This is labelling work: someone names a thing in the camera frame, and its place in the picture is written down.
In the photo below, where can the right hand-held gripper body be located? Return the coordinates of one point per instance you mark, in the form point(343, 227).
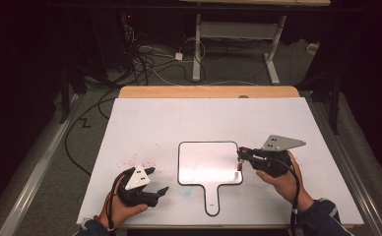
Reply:
point(274, 160)

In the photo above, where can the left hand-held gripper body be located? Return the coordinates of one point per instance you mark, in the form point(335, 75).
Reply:
point(136, 178)

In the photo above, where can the white paddle-shaped whiteboard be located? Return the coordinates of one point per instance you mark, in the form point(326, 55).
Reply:
point(208, 164)

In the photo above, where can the person's right hand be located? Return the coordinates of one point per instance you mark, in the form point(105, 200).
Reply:
point(287, 187)

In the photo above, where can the person's left hand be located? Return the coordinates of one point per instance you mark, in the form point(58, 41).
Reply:
point(120, 213)

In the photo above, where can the white table cover sheet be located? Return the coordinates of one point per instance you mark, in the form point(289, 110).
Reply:
point(166, 124)

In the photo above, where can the black stand leg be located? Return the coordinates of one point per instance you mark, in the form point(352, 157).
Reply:
point(64, 95)
point(335, 105)

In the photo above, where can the white power adapter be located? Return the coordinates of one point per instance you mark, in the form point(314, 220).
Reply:
point(178, 56)

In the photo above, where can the small white box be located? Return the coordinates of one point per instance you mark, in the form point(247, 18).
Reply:
point(312, 48)

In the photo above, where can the white-framed desk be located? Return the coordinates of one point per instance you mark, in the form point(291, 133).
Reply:
point(235, 30)

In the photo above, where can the aluminium floor rail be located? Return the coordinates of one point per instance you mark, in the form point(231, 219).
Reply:
point(350, 164)
point(38, 170)

